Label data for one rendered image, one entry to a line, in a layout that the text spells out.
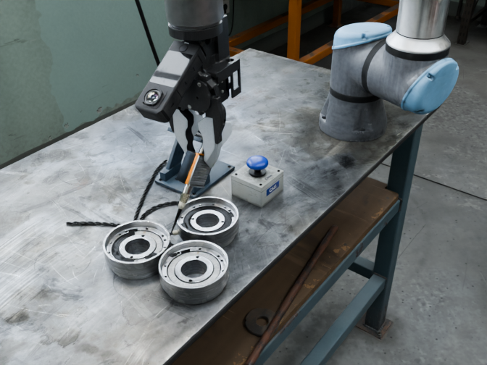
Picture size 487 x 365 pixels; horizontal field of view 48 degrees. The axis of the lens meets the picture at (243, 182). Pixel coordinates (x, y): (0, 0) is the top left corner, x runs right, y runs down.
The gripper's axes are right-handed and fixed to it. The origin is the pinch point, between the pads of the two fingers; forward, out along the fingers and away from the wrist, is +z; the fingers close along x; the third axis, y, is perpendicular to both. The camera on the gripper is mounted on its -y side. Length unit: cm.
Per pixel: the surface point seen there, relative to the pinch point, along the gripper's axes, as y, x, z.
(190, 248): -4.2, -0.1, 14.2
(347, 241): 41, -10, 43
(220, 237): 0.3, -2.7, 14.2
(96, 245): -9.0, 16.3, 16.7
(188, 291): -12.3, -5.5, 13.8
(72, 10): 115, 151, 28
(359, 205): 56, -7, 43
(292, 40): 189, 79, 54
